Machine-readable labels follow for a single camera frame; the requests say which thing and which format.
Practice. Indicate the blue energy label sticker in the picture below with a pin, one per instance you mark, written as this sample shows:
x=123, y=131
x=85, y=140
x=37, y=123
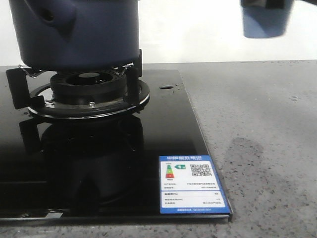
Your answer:
x=189, y=184

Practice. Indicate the dark blue cooking pot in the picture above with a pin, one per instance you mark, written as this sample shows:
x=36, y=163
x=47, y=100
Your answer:
x=62, y=35

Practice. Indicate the right burner with pot support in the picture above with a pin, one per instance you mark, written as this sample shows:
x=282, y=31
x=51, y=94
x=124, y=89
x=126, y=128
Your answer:
x=80, y=95

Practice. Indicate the black glass gas stove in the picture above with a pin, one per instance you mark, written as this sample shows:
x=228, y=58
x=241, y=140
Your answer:
x=102, y=170

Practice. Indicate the light blue ribbed plastic cup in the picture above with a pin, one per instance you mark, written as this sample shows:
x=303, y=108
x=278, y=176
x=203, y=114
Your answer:
x=265, y=18

